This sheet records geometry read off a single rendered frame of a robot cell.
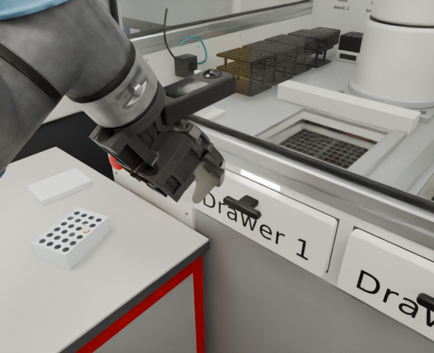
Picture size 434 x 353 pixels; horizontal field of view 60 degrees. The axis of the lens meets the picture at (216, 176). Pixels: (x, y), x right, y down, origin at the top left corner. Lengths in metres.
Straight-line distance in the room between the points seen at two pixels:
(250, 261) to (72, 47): 0.57
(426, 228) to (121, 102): 0.40
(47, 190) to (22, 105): 0.69
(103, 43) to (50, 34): 0.04
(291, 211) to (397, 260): 0.16
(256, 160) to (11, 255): 0.51
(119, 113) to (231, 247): 0.49
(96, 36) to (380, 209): 0.41
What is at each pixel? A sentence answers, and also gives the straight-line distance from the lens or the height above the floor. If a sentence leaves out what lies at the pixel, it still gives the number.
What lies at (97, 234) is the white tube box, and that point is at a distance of 0.80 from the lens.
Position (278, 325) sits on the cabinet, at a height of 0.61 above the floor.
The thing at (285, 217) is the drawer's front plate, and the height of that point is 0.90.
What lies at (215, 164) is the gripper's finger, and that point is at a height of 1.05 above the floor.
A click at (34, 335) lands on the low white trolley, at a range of 0.70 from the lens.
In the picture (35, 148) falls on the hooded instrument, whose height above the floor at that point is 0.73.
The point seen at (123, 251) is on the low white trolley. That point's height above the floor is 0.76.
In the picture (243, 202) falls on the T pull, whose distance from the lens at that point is 0.63.
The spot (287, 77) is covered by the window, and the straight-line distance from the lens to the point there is 0.57.
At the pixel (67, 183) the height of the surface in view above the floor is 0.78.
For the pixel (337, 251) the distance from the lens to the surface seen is 0.63.
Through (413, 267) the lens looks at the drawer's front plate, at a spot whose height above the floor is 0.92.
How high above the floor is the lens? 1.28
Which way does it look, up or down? 32 degrees down
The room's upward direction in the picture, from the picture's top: straight up
